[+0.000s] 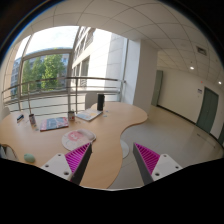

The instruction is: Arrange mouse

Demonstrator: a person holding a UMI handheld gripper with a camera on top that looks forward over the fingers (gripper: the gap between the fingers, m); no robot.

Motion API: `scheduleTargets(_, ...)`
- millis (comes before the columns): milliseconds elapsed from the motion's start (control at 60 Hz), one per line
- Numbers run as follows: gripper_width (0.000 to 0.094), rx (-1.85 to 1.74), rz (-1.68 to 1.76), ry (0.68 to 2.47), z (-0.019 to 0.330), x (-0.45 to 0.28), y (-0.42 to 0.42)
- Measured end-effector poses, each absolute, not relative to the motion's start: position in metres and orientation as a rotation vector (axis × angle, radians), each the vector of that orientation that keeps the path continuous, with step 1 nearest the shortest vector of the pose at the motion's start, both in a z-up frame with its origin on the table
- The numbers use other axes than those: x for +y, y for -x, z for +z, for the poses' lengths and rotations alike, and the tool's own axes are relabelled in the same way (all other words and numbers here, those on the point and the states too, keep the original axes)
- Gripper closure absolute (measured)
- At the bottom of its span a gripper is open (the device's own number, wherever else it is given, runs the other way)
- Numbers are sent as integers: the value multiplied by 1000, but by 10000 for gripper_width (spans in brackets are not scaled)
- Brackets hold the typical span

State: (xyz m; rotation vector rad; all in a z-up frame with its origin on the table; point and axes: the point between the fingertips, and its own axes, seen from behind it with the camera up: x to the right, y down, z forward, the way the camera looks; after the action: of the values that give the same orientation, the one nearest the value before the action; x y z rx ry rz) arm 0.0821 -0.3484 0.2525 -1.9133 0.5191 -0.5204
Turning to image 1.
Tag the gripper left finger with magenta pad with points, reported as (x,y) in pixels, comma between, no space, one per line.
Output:
(70,166)

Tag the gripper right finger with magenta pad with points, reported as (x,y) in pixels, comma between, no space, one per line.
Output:
(153,166)

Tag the round white pink mouse pad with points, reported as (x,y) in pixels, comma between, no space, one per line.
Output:
(77,138)

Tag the pale green computer mouse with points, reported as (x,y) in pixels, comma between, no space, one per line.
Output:
(29,158)

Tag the red blue book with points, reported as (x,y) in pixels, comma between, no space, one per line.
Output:
(54,123)

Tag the white red drink can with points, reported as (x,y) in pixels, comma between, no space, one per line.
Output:
(71,115)

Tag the light colourful open booklet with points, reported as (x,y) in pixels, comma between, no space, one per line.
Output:
(88,114)

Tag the small dark blue object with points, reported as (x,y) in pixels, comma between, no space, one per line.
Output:
(20,117)

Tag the dark green double door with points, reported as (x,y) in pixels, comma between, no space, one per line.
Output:
(208,110)

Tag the metal window railing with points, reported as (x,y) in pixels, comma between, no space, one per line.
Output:
(57,96)

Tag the black cylindrical speaker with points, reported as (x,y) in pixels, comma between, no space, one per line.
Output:
(100,102)

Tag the grey green far door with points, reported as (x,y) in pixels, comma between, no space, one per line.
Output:
(157,87)

